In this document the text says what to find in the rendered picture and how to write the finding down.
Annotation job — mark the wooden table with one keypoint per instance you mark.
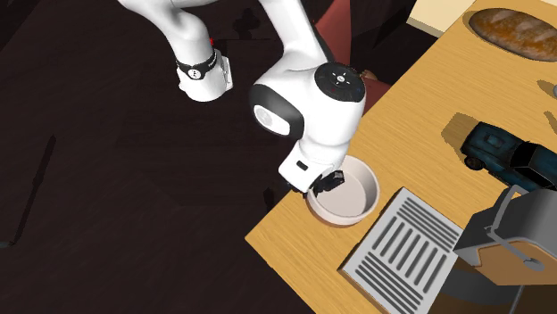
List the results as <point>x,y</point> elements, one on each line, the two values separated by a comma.
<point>413,108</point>

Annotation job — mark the white round bowl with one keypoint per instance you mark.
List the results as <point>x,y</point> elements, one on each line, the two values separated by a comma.
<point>348,202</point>

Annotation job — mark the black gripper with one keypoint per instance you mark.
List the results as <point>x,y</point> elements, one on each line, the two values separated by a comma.
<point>329,181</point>

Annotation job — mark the red angular block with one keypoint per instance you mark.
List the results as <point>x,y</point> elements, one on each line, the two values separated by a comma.
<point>339,26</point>

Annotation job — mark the dark blue toy truck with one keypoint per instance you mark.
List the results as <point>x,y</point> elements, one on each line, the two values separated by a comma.
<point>494,145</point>

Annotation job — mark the brown bread loaf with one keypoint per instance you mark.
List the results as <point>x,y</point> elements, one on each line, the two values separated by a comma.
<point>513,30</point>

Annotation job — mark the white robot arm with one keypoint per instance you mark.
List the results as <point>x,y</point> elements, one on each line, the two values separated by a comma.
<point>322,113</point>

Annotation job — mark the grey slotted flat panel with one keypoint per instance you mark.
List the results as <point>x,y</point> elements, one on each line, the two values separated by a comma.
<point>407,252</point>

